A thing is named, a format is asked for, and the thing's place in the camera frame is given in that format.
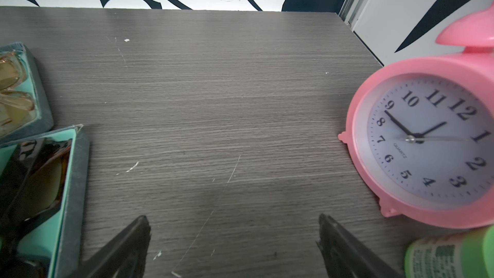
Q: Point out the pink alarm clock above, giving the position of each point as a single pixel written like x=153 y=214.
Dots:
x=420 y=131

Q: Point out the green lidded jar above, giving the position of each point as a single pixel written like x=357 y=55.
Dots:
x=468 y=254

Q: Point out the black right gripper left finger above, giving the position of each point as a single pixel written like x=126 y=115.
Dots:
x=123 y=256

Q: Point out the brown tinted glasses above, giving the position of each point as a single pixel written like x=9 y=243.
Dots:
x=32 y=185

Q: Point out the grey case far open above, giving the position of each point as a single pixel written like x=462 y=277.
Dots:
x=43 y=121

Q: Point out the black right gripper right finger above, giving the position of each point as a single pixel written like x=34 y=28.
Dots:
x=346 y=256

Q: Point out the amber glasses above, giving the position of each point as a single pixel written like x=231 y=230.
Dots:
x=17 y=107

